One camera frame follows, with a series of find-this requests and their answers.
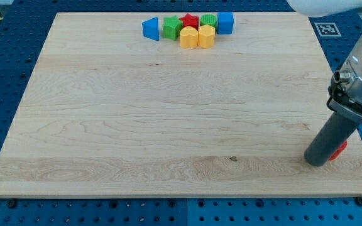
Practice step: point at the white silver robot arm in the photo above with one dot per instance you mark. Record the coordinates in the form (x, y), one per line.
(346, 85)

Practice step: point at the green circle block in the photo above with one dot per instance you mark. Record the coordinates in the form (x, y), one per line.
(208, 19)

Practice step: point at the red circle block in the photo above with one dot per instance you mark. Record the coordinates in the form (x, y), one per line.
(338, 151)

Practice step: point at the light wooden board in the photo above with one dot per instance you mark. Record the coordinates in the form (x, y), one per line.
(108, 113)

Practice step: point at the yellow heart block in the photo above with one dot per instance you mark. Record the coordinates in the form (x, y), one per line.
(188, 37)

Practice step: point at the yellow hexagon block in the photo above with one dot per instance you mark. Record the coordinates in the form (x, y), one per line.
(206, 36)

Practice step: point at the green star block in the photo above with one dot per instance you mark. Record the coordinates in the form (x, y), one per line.
(171, 27)

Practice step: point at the blue triangle block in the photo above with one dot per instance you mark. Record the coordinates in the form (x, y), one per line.
(151, 29)

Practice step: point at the red star block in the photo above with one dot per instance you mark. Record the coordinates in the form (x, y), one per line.
(190, 20)

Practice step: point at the blue cube block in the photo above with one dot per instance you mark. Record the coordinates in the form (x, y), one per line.
(225, 23)

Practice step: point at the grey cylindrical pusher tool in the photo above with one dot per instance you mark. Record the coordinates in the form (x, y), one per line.
(333, 134)

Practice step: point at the white fiducial marker tag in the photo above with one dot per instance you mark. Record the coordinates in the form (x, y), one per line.
(327, 29)

